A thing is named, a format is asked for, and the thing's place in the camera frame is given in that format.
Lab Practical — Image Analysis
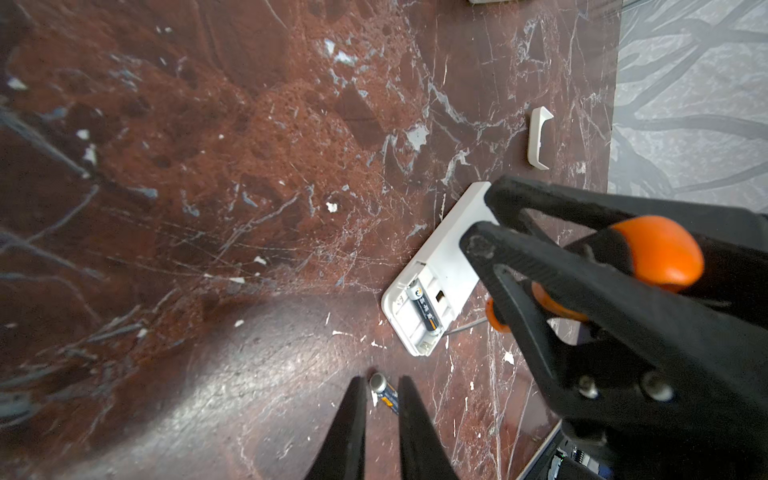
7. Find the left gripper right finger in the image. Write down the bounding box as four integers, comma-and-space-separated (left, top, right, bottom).
398, 376, 459, 480

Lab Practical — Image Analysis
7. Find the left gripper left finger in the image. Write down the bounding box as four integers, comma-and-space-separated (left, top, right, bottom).
306, 376, 368, 480

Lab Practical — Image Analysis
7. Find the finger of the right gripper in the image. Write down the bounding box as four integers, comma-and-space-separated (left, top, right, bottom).
460, 222, 767, 432
484, 176, 767, 327

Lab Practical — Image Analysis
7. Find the AA battery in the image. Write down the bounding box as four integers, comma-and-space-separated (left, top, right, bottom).
369, 372, 399, 415

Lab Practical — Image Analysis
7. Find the white remote control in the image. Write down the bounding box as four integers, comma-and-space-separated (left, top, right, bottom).
381, 182, 495, 357

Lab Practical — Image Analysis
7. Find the white battery cover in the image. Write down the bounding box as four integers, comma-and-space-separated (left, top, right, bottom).
527, 106, 554, 171

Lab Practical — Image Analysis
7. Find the battery in remote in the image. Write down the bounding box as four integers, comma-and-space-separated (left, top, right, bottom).
406, 278, 441, 332

